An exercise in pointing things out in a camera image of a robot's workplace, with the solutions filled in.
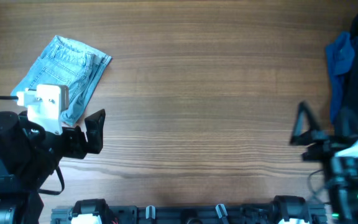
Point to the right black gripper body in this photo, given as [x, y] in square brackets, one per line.
[325, 150]

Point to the dark blue garment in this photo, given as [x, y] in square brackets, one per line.
[339, 58]

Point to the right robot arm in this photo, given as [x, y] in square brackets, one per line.
[340, 182]

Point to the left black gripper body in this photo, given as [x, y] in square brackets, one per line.
[73, 142]

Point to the light blue denim shorts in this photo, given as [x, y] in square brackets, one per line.
[73, 64]

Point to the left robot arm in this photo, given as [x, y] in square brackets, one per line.
[29, 154]

